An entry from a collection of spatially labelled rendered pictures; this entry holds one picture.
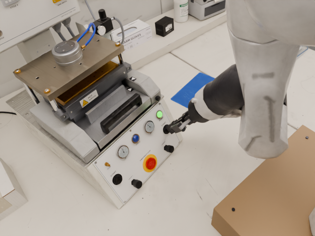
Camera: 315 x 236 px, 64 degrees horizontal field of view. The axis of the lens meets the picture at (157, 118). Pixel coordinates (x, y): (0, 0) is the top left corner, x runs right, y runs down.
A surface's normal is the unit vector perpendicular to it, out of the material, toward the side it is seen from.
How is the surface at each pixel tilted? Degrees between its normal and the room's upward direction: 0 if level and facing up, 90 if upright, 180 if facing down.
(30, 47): 90
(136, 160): 65
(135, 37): 87
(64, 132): 0
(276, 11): 96
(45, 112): 0
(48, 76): 0
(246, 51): 108
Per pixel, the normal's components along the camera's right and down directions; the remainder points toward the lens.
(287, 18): -0.50, 0.83
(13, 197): 0.68, 0.48
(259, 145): -0.29, 0.71
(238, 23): -0.76, 0.64
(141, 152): 0.66, 0.10
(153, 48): -0.10, -0.67
